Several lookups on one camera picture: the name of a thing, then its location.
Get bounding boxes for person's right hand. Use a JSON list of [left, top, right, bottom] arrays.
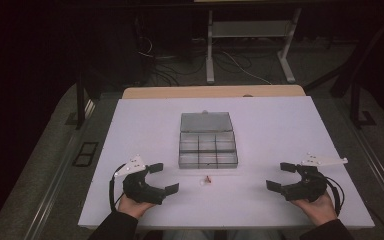
[[291, 191, 338, 227]]

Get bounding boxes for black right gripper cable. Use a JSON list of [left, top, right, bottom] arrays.
[[324, 175, 346, 217]]

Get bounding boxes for white foam board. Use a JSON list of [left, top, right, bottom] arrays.
[[77, 95, 376, 231]]

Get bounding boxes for clear plastic compartment box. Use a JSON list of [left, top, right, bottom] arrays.
[[178, 111, 240, 170]]

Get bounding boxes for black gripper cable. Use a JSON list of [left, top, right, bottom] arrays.
[[324, 175, 346, 217], [108, 162, 128, 213]]

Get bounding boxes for black floor cables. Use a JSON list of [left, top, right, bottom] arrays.
[[136, 19, 211, 87]]

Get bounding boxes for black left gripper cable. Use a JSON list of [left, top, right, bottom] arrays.
[[108, 162, 128, 213]]

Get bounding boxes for wooden table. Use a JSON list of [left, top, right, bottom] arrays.
[[122, 84, 307, 100]]

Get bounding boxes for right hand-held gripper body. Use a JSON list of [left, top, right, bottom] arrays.
[[279, 152, 349, 203]]

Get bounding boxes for metal floor rail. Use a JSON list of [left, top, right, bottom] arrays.
[[23, 99, 97, 240], [338, 98, 384, 216]]

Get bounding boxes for white floor cable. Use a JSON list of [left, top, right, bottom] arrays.
[[222, 49, 274, 86]]

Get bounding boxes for person's left hand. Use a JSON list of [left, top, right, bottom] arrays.
[[117, 192, 157, 220]]

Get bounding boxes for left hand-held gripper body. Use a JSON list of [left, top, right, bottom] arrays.
[[114, 153, 168, 206]]

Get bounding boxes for white metal stand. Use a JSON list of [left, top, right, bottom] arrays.
[[205, 7, 303, 85]]

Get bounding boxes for black metal stand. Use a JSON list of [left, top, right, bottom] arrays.
[[349, 79, 378, 130], [64, 64, 89, 131]]

